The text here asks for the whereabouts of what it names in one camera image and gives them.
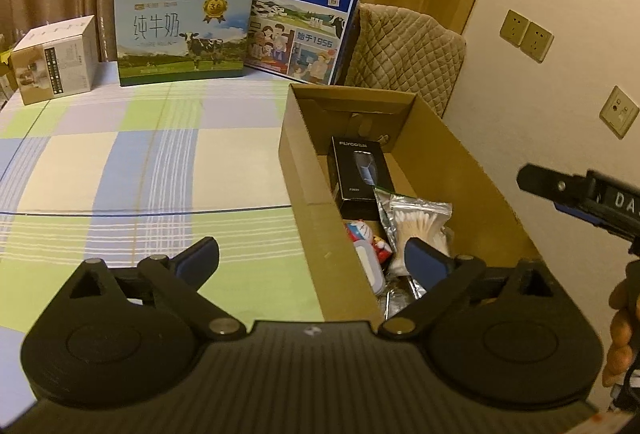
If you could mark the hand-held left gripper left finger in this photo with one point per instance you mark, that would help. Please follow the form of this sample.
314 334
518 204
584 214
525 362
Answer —
200 259

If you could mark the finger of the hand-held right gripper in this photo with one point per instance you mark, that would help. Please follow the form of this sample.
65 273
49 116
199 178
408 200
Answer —
582 211
550 184

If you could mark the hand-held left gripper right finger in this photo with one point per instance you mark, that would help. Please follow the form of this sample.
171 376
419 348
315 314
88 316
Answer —
422 261

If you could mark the bag of cotton swabs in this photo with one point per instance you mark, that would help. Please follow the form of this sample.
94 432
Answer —
417 224

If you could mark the clear bag with metal hook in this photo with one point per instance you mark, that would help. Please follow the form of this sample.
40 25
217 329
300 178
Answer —
400 296

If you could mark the white square night light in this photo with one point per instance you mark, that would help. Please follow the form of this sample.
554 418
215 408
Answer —
369 266

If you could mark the silver green snack packet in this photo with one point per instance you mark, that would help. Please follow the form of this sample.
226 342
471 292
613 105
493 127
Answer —
384 214

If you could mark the blue toy figure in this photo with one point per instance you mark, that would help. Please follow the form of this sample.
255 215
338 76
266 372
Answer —
357 231

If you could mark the black product box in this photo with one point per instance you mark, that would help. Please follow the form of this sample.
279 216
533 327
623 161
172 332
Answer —
357 179

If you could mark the brown cardboard box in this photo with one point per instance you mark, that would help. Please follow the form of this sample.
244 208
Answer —
320 224

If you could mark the person's right hand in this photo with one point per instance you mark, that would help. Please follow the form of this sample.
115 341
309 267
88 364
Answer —
625 329

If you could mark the checked tablecloth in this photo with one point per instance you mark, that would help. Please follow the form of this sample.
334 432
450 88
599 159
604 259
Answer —
150 164

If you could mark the chair with quilted cover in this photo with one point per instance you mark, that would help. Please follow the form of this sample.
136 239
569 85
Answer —
405 54

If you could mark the green milk carton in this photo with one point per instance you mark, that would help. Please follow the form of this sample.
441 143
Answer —
180 34

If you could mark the beige product box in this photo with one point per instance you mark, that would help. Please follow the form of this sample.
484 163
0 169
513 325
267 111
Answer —
50 64

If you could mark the blue milk carton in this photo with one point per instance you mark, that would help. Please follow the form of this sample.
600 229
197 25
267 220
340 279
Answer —
300 14

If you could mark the beige wall plate with ports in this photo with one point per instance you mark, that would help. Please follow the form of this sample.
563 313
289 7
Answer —
619 112

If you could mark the beige wall socket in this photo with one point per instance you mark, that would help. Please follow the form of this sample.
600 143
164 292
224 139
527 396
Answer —
515 28
537 42

